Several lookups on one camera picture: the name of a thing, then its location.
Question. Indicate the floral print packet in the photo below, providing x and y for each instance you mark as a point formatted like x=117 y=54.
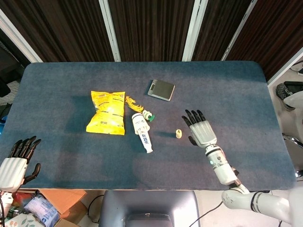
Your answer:
x=21 y=221

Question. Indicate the blue plastic packet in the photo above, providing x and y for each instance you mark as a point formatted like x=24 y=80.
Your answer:
x=42 y=210

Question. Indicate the white metal frame post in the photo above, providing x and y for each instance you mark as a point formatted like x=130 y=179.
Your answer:
x=239 y=30
x=195 y=30
x=21 y=40
x=110 y=30

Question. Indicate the small bottle green cap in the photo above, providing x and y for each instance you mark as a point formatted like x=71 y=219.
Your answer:
x=146 y=114

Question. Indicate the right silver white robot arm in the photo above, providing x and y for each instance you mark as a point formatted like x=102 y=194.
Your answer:
x=225 y=172

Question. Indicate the yellow snack bag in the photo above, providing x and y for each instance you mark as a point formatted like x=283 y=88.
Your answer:
x=106 y=116

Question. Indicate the red plastic bag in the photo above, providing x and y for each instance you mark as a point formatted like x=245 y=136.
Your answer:
x=22 y=198

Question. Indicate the grey patterned shoe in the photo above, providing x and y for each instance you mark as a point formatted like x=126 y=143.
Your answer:
x=282 y=92

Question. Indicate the white paper cup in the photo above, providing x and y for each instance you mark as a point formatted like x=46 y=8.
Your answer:
x=139 y=120

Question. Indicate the blue table cloth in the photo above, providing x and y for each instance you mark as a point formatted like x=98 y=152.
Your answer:
x=213 y=82

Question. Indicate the grey metal flat case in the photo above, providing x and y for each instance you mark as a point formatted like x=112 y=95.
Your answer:
x=163 y=89

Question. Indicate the brown cardboard box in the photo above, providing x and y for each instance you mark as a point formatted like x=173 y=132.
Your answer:
x=64 y=201

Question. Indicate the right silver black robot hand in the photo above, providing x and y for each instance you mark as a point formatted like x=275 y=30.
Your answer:
x=202 y=133

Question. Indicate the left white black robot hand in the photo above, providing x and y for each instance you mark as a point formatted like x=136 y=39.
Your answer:
x=11 y=172

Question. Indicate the chrome chair leg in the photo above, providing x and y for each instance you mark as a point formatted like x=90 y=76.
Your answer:
x=292 y=139

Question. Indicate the grey robot torso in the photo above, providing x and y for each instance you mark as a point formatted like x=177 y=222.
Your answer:
x=149 y=205

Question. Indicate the white rounded shell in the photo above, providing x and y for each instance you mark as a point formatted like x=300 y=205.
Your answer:
x=294 y=100

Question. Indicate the white tube blue text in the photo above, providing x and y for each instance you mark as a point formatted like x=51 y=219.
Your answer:
x=146 y=142

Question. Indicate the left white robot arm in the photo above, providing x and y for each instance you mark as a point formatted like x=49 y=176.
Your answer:
x=6 y=197

